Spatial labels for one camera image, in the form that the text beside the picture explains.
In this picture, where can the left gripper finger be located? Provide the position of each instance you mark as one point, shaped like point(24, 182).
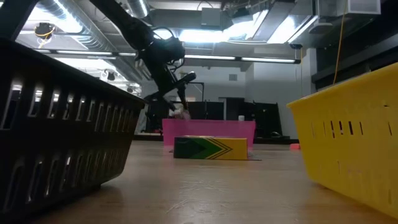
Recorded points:
point(169, 102)
point(183, 99)

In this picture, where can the green yellow crayon box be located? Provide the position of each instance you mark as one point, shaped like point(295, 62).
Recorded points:
point(214, 148)

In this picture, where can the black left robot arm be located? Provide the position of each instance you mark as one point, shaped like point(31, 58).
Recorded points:
point(133, 28)

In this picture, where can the pink translucent bin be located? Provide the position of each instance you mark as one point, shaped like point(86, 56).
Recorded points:
point(217, 129)

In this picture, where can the long ceiling light bar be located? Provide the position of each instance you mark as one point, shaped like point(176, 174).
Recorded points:
point(211, 58)

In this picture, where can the white cup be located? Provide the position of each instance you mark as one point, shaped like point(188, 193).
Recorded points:
point(241, 118)

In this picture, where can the black partition cabinet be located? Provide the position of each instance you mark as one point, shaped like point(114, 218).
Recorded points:
point(264, 118)

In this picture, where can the black plastic slotted basket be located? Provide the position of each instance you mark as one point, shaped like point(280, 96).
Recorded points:
point(62, 140)

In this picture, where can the yellow plastic slotted basket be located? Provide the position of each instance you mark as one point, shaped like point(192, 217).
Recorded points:
point(351, 146)

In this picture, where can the black gantry frame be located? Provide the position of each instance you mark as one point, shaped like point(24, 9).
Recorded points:
point(202, 90)

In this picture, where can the grey wall vent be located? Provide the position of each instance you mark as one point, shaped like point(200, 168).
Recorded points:
point(233, 77)

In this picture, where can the silver ventilation duct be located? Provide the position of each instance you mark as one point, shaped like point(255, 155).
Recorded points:
point(93, 34)

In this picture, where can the black rig frame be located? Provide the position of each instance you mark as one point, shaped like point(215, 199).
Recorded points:
point(15, 15)

